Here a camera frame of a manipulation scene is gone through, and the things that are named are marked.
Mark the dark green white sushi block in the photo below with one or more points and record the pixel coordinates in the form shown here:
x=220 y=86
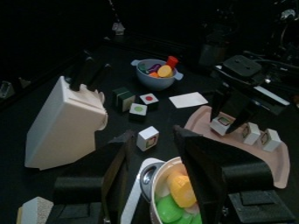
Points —
x=123 y=99

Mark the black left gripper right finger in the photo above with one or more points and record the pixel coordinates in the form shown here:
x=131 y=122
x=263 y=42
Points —
x=230 y=178

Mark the yellow toy food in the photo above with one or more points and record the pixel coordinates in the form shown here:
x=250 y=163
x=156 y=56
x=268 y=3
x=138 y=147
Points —
x=182 y=189

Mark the pink plastic tray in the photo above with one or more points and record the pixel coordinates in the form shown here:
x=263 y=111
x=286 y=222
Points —
x=268 y=163

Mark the orange toy piece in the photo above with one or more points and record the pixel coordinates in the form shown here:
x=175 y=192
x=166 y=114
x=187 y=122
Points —
x=154 y=74

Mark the sushi roll green dot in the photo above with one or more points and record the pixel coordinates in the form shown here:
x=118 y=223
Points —
x=138 y=110

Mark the beige sponge block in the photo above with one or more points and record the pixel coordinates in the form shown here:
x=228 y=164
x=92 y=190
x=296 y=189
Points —
x=35 y=211

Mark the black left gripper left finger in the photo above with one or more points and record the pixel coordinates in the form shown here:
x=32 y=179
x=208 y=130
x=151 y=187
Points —
x=81 y=189

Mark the red toy piece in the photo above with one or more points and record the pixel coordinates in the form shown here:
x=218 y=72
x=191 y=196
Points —
x=171 y=61

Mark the white sushi piece brown centre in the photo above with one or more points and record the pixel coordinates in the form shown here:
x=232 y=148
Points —
x=271 y=140
x=251 y=133

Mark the white sushi piece green filling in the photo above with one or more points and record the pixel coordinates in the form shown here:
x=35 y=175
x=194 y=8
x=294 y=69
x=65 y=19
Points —
x=147 y=138

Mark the light blue toy bowl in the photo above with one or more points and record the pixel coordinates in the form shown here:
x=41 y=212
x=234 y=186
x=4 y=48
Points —
x=155 y=81

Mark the white knife block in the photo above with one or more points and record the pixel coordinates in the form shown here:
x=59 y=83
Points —
x=64 y=128

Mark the yellow toy disc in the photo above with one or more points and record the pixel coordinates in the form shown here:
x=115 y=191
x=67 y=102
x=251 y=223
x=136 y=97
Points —
x=164 y=71

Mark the white sushi piece green centre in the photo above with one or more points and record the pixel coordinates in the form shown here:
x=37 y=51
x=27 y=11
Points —
x=222 y=124

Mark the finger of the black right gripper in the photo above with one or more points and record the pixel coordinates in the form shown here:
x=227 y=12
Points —
x=218 y=103
x=240 y=113

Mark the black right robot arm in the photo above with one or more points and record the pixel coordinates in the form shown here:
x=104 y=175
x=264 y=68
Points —
x=286 y=32

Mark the sushi roll red dot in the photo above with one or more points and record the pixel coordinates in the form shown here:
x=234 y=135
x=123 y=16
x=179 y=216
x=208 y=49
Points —
x=148 y=99

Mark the purple toy eggplant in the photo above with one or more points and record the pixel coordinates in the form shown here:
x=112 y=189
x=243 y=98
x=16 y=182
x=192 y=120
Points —
x=154 y=68

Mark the white paper card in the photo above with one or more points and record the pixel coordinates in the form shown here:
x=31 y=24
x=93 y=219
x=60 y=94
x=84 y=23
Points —
x=188 y=99

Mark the green toy food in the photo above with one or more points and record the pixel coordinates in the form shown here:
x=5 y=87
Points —
x=170 y=210

